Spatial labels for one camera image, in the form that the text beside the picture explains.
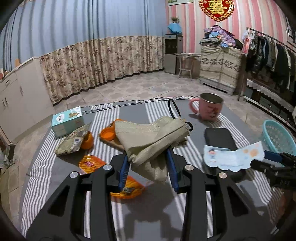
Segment light blue paper card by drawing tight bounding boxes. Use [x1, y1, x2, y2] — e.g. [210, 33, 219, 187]
[203, 141, 264, 172]

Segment beige cloth pouch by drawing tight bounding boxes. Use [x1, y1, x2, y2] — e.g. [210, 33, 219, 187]
[115, 116, 189, 183]

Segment teal plastic laundry basket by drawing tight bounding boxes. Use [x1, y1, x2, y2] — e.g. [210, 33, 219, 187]
[261, 120, 295, 156]

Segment orange snack wrapper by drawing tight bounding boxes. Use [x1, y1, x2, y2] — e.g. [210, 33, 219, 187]
[79, 154, 145, 200]

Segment low tv cabinet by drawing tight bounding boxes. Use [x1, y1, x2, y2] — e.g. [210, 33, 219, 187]
[238, 78, 295, 132]

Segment black glasses case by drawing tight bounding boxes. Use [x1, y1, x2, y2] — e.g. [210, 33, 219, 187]
[204, 127, 247, 181]

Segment orange fruit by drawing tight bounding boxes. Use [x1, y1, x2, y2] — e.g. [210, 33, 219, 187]
[80, 131, 94, 150]

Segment green printed snack packet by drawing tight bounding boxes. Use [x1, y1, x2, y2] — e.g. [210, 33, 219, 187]
[55, 123, 91, 156]

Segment orange plastic lid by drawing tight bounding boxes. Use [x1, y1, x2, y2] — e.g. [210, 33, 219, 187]
[99, 118, 122, 142]

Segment pink metal mug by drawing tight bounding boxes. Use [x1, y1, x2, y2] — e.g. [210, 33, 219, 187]
[189, 93, 224, 121]

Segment teal tissue box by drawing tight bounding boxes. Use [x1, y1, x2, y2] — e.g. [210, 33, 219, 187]
[51, 106, 84, 138]

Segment hanging dark clothes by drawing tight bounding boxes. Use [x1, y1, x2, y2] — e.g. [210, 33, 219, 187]
[245, 32, 296, 93]

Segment cloth covered cabinet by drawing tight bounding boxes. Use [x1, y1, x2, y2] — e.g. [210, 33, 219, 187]
[200, 44, 241, 95]

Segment pink hanging gift bag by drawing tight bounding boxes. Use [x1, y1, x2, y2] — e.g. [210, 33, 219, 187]
[242, 28, 251, 56]

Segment white side cabinet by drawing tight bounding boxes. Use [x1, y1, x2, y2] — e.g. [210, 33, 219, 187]
[1, 57, 54, 142]

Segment metal clothes rack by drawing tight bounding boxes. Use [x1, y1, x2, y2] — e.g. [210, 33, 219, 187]
[237, 27, 296, 102]

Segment pile of folded clothes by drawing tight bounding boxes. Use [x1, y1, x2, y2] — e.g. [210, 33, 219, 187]
[199, 25, 243, 50]

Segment blue covered potted plant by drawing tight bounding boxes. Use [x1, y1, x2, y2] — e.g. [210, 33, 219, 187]
[168, 16, 182, 35]

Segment blue floral window curtain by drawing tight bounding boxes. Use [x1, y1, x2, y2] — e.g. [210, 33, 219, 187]
[1, 1, 166, 103]

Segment red heart wall ornament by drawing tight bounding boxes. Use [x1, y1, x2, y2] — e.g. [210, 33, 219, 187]
[198, 0, 234, 22]

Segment landscape wall poster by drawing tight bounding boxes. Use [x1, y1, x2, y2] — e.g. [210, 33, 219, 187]
[168, 0, 194, 6]

